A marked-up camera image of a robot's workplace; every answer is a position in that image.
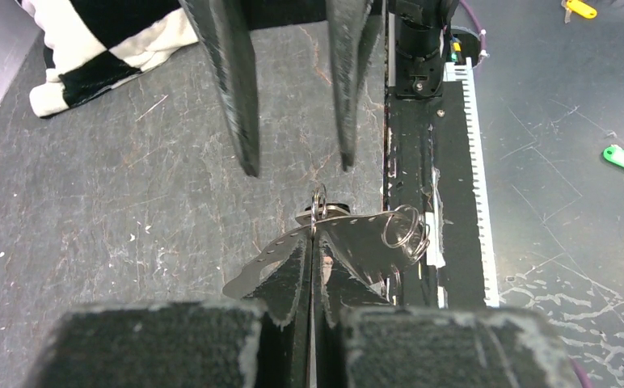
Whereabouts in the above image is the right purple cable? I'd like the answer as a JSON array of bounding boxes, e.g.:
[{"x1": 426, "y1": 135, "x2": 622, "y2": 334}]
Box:
[{"x1": 456, "y1": 0, "x2": 490, "y2": 68}]

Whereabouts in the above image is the purple cable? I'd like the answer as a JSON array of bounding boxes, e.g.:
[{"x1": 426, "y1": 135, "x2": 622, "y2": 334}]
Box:
[
  {"x1": 568, "y1": 357, "x2": 594, "y2": 388},
  {"x1": 456, "y1": 0, "x2": 490, "y2": 68}
]

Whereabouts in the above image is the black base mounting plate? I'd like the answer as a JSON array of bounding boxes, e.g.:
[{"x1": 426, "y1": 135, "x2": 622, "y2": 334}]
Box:
[{"x1": 384, "y1": 81, "x2": 487, "y2": 309}]

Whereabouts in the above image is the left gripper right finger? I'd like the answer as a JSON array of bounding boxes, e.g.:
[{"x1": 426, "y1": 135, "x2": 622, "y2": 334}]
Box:
[{"x1": 314, "y1": 233, "x2": 580, "y2": 387}]

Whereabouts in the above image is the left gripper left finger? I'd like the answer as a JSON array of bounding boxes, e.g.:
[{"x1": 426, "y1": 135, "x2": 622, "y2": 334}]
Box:
[{"x1": 25, "y1": 230, "x2": 312, "y2": 387}]

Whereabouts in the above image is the yellow object on shelf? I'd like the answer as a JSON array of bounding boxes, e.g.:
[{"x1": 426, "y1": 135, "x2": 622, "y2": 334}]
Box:
[{"x1": 561, "y1": 0, "x2": 597, "y2": 23}]

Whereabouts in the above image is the black and white checkered blanket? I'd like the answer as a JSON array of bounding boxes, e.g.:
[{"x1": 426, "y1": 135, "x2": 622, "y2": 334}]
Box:
[{"x1": 19, "y1": 0, "x2": 199, "y2": 118}]

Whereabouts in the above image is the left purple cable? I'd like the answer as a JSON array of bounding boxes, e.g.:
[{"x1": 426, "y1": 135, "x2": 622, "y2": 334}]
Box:
[{"x1": 568, "y1": 357, "x2": 594, "y2": 388}]

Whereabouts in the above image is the large metal keyring plate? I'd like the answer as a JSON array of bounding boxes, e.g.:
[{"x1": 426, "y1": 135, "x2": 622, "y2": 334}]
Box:
[{"x1": 222, "y1": 184, "x2": 431, "y2": 299}]

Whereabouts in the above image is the white slotted cable duct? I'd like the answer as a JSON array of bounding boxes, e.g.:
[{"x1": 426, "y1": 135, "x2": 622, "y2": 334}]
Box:
[{"x1": 445, "y1": 57, "x2": 500, "y2": 308}]

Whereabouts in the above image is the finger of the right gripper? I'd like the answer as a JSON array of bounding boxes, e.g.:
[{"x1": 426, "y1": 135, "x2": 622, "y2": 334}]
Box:
[
  {"x1": 326, "y1": 0, "x2": 383, "y2": 171},
  {"x1": 180, "y1": 0, "x2": 260, "y2": 177}
]

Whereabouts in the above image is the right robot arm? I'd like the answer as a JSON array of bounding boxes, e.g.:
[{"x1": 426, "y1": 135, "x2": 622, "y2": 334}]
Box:
[{"x1": 181, "y1": 1, "x2": 458, "y2": 177}]

